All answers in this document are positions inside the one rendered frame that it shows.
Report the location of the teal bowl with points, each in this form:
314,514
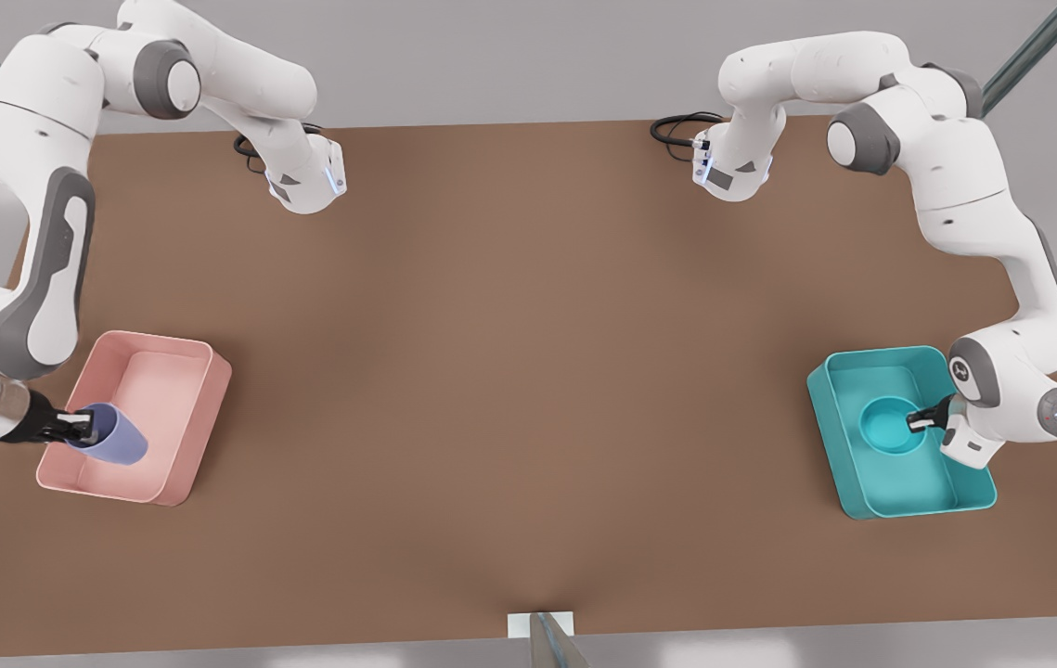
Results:
885,429

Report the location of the blue cup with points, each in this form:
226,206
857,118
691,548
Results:
115,435

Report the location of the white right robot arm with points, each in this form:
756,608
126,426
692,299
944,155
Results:
45,241

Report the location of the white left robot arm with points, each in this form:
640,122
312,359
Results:
983,186

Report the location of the teal box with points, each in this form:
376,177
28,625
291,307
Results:
871,482

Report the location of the pink box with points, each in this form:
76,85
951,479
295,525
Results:
157,408

